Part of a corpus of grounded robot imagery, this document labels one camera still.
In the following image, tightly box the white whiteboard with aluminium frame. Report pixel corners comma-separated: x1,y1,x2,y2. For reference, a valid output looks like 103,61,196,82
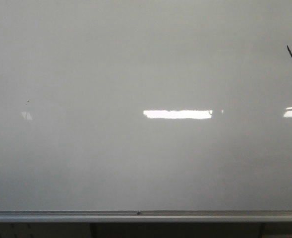
0,0,292,222

